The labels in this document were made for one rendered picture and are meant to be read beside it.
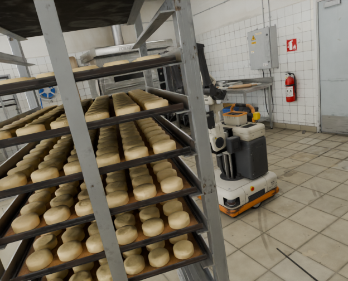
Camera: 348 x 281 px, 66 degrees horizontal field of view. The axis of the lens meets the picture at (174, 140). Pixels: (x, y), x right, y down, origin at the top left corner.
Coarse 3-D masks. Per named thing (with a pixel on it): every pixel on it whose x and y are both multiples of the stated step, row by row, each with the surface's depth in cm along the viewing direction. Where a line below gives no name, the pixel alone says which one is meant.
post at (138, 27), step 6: (138, 18) 102; (138, 24) 103; (138, 30) 103; (138, 36) 104; (144, 42) 105; (138, 48) 107; (144, 48) 105; (144, 54) 106; (144, 72) 107; (150, 72) 108; (144, 78) 109; (150, 78) 108; (150, 84) 109
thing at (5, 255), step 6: (12, 198) 176; (0, 204) 174; (6, 204) 175; (0, 210) 174; (0, 216) 175; (6, 246) 179; (12, 246) 181; (0, 252) 178; (6, 252) 180; (12, 252) 182; (0, 258) 179; (6, 258) 181; (6, 264) 181
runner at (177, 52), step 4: (176, 48) 51; (180, 48) 48; (168, 52) 58; (172, 52) 54; (176, 52) 51; (180, 52) 49; (164, 56) 63; (176, 56) 52; (180, 56) 49; (176, 60) 53; (180, 60) 50; (172, 64) 49; (176, 64) 49; (152, 68) 67; (156, 68) 62
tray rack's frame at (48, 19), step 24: (48, 0) 43; (48, 24) 44; (192, 24) 48; (48, 48) 44; (192, 48) 49; (72, 72) 46; (192, 72) 50; (72, 96) 47; (192, 96) 51; (72, 120) 48; (192, 120) 52; (96, 168) 51; (96, 192) 52; (216, 192) 57; (96, 216) 53; (216, 216) 58; (216, 240) 60; (0, 264) 52; (120, 264) 56; (216, 264) 61
